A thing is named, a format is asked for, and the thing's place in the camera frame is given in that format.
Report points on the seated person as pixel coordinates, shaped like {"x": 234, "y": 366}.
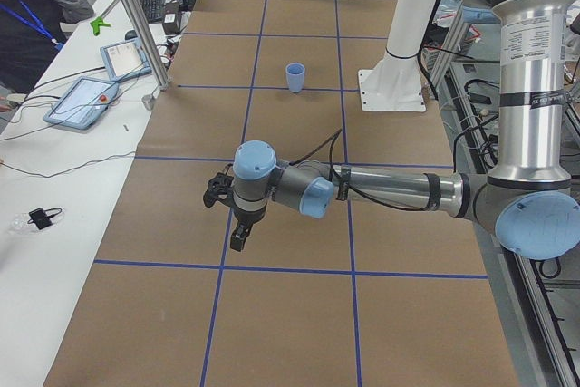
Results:
{"x": 32, "y": 36}

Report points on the near teach pendant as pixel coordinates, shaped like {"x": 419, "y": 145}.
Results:
{"x": 83, "y": 104}

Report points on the far teach pendant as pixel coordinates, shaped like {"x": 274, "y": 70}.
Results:
{"x": 125, "y": 60}

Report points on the green clamp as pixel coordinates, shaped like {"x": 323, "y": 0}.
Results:
{"x": 97, "y": 24}

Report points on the blue cup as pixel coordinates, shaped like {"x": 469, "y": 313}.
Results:
{"x": 295, "y": 77}

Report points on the aluminium frame post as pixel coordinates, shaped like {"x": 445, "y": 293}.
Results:
{"x": 141, "y": 26}

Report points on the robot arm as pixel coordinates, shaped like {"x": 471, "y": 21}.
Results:
{"x": 524, "y": 201}

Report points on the teach pendant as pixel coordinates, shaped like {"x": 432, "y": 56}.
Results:
{"x": 83, "y": 104}
{"x": 125, "y": 60}

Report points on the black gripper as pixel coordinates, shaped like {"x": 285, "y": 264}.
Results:
{"x": 247, "y": 217}

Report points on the black keyboard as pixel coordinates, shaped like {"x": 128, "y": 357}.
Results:
{"x": 153, "y": 10}

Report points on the white camera post base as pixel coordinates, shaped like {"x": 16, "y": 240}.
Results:
{"x": 394, "y": 84}

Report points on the small black adapter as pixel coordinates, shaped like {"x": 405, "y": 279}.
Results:
{"x": 43, "y": 218}

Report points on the brown paper table cover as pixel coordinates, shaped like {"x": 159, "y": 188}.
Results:
{"x": 366, "y": 296}

